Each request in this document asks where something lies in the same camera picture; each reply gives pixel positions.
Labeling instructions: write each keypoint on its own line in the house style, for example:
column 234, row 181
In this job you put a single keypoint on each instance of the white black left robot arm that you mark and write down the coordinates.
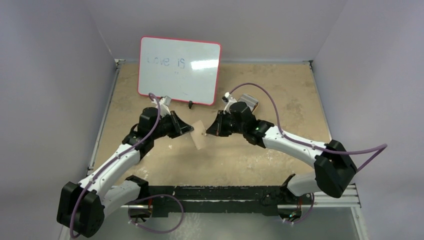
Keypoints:
column 83, row 206

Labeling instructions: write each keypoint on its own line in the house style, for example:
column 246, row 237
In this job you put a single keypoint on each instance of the pink framed whiteboard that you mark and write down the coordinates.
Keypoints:
column 185, row 70

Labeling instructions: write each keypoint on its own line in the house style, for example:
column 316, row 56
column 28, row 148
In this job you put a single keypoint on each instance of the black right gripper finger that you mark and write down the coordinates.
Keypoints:
column 215, row 127
column 222, row 125

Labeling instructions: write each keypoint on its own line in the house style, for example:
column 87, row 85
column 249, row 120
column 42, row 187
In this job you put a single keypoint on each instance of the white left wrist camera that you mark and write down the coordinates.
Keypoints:
column 163, row 106

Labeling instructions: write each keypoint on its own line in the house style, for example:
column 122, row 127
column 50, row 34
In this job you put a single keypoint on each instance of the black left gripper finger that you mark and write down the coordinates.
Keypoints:
column 175, row 126
column 185, row 127

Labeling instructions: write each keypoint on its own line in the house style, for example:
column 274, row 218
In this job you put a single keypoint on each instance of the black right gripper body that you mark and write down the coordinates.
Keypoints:
column 222, row 123

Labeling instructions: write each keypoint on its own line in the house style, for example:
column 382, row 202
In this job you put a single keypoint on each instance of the beige oval card tray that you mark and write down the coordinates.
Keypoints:
column 255, row 107

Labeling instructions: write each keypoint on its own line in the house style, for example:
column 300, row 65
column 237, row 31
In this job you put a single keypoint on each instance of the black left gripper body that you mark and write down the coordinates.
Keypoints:
column 165, row 128

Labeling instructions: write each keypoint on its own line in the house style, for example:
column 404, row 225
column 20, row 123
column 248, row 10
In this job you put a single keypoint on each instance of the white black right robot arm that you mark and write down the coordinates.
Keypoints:
column 333, row 170

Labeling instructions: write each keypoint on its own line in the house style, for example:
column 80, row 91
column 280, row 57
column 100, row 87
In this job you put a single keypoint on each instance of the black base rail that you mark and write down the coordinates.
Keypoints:
column 268, row 200

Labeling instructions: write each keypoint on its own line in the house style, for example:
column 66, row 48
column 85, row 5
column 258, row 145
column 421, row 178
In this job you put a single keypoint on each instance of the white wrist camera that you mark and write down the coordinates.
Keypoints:
column 228, row 99
column 163, row 106

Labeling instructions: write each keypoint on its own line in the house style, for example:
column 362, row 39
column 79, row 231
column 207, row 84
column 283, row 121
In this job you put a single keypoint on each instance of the aluminium extrusion frame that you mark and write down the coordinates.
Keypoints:
column 349, row 199

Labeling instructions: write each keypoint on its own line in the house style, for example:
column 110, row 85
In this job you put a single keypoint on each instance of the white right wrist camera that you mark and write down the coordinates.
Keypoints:
column 228, row 99

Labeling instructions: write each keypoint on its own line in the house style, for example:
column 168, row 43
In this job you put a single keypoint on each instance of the beige card holder wallet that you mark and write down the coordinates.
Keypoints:
column 198, row 134

